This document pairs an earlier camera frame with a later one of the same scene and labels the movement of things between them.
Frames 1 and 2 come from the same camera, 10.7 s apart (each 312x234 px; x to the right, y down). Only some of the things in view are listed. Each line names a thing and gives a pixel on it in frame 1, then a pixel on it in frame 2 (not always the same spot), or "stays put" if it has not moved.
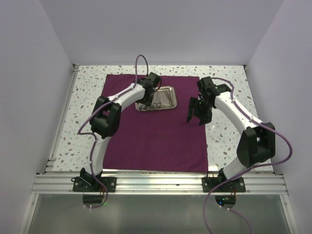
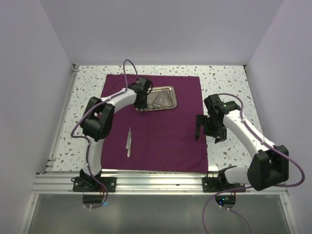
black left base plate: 91,184 stays put
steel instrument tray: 163,98 stays put
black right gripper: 204,118 -> 220,135
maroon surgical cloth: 157,140 stays put
